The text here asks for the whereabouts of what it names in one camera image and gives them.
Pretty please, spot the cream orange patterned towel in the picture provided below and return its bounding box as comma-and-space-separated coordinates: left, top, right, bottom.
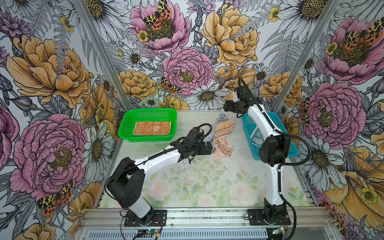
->
212, 110, 235, 158

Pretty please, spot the teal plastic basket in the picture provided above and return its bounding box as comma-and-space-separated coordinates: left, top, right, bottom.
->
241, 112, 288, 161

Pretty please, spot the orange bunny towel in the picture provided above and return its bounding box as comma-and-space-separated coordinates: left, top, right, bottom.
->
133, 121, 172, 136

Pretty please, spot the green plastic basket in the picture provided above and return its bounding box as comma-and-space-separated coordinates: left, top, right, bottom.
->
118, 108, 178, 142

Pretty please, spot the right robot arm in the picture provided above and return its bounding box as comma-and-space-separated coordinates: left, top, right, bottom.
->
224, 85, 291, 225

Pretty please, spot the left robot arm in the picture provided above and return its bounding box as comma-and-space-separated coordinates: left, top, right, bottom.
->
105, 123, 213, 226

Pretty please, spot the blue white patterned towel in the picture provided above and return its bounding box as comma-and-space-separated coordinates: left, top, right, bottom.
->
250, 127, 264, 147

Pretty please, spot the green circuit board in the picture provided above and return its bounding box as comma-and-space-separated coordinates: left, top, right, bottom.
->
138, 229, 160, 236

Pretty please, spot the white vented strip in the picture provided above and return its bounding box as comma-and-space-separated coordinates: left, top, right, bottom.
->
83, 228, 268, 240

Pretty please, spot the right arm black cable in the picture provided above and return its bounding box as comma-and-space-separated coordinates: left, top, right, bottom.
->
238, 76, 313, 240

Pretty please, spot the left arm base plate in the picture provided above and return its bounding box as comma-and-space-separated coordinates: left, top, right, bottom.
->
124, 209, 168, 227

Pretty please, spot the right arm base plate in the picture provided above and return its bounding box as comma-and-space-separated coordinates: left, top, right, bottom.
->
244, 209, 292, 226

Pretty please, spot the aluminium front rail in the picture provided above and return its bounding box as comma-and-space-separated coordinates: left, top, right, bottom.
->
80, 206, 335, 230

